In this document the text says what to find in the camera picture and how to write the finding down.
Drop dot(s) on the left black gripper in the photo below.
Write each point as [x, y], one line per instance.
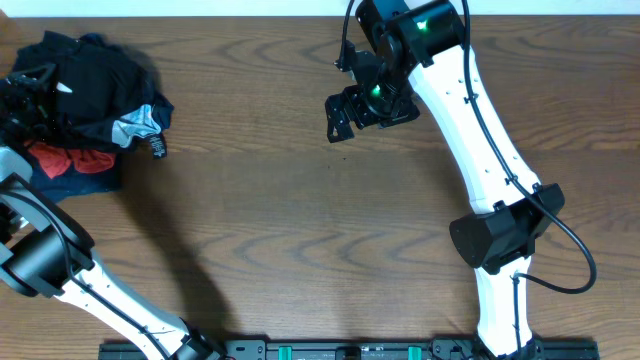
[44, 107]

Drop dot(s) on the red garment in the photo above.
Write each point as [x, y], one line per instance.
[56, 161]

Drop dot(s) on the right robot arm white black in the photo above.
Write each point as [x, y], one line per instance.
[421, 58]

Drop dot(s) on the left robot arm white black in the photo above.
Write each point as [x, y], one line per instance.
[58, 260]

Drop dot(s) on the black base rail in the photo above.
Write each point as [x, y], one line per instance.
[436, 349]

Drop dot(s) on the navy blue garment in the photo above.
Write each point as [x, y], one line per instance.
[73, 183]

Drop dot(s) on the black polo shirt with logo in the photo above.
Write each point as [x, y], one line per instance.
[94, 84]

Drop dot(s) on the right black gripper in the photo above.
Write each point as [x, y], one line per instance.
[356, 95]

